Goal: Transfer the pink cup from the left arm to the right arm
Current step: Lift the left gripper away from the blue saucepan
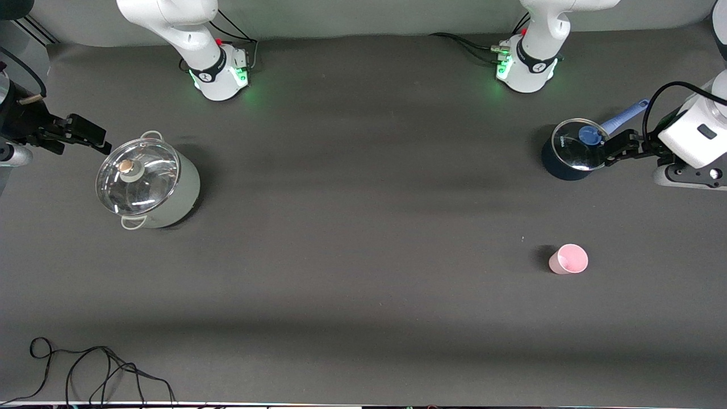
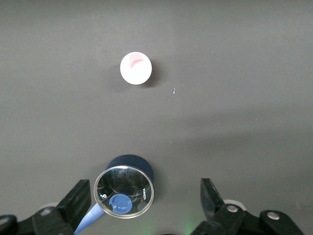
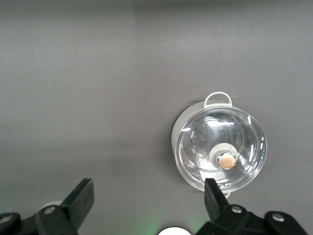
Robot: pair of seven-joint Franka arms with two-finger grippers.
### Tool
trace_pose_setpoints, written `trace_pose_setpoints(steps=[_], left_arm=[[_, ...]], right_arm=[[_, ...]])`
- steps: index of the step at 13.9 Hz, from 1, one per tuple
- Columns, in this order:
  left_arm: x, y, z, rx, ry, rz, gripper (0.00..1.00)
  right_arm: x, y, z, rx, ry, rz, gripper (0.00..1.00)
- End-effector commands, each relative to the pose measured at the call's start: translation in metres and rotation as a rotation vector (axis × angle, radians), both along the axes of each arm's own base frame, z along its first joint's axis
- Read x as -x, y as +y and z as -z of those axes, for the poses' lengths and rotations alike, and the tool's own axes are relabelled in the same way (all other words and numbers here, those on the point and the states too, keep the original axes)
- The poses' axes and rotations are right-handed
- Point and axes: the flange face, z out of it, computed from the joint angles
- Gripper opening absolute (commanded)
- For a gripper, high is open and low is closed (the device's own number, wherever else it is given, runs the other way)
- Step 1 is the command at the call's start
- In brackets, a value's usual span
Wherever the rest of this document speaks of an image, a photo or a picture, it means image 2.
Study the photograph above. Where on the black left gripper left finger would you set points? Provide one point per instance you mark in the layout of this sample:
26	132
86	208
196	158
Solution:
75	203

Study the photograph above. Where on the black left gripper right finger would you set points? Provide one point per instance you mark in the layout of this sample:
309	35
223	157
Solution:
212	203

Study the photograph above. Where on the pink plastic cup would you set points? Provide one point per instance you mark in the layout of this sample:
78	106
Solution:
136	71

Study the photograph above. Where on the glass lid with blue knob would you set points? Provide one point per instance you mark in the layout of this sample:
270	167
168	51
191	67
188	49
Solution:
122	181

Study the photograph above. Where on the dark blue saucepan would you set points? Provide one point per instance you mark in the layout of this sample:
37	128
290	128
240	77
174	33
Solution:
133	160

